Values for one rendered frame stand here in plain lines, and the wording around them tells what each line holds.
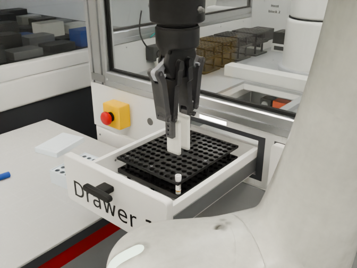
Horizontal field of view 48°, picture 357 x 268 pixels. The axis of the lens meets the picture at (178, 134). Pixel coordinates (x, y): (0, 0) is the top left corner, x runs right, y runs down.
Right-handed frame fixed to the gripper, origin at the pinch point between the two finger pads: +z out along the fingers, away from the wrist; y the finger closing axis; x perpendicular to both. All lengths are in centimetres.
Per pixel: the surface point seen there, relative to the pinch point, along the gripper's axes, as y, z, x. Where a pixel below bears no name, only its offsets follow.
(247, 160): -18.9, 12.0, 4.5
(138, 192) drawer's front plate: 10.9, 7.6, -0.3
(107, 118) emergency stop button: -15.7, 12.2, -39.5
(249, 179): -22.7, 19.4, 3.5
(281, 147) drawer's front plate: -21.2, 7.5, 11.2
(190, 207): 2.3, 13.2, 4.7
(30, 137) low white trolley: -7, 24, -70
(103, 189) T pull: 13.0, 8.7, -7.3
